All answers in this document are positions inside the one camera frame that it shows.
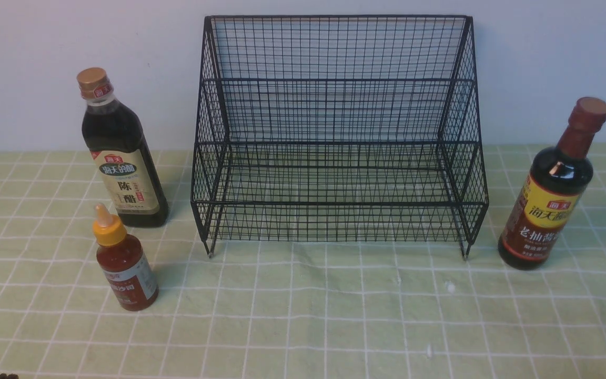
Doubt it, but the dark vinegar bottle gold cap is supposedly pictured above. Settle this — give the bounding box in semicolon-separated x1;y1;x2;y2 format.
77;67;170;228

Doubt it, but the red chili sauce bottle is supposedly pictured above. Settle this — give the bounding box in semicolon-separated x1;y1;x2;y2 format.
92;203;159;312

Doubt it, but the dark soy sauce bottle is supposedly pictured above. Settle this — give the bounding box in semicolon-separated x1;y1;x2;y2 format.
498;97;606;271

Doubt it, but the green checkered tablecloth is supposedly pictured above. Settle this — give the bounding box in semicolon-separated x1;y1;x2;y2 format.
0;143;606;378

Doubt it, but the black wire mesh shelf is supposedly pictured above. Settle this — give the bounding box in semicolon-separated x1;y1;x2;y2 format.
190;15;490;260

